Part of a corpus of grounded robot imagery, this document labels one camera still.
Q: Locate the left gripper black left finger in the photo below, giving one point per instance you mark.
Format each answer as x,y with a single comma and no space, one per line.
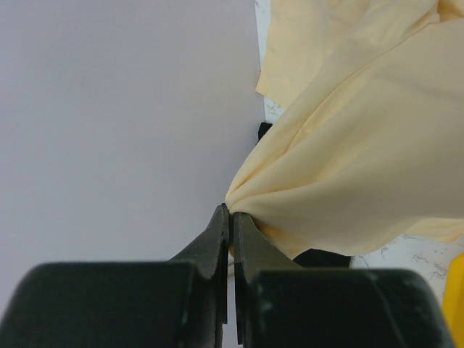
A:
181,302

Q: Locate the yellow plastic bin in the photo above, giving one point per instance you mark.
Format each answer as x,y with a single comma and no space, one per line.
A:
453,302

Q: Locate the folded black t-shirt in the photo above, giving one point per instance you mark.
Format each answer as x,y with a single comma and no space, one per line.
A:
314,258

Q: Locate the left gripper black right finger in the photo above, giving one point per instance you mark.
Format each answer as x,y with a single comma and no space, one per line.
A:
282,304

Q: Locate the cream yellow t-shirt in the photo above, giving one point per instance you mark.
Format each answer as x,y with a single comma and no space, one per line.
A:
370,143

